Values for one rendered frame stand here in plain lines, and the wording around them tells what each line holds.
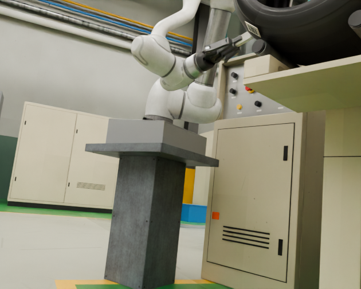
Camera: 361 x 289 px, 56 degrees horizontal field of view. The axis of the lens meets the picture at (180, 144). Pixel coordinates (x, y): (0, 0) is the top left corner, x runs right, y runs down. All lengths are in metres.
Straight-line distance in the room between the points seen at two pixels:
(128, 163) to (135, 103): 7.55
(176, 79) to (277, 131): 0.64
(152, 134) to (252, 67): 0.65
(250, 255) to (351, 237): 0.69
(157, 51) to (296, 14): 0.53
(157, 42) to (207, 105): 0.56
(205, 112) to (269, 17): 0.81
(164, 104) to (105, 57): 7.67
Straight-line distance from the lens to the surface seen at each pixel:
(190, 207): 6.46
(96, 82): 9.13
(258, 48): 1.09
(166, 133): 1.54
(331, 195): 1.28
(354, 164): 1.26
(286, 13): 1.07
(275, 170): 1.75
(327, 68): 0.96
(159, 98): 1.77
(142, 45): 1.32
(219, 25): 1.79
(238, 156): 1.89
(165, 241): 1.74
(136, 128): 1.63
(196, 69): 1.36
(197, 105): 1.79
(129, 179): 1.72
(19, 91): 8.89
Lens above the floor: 0.43
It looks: 9 degrees up
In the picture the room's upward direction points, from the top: 6 degrees clockwise
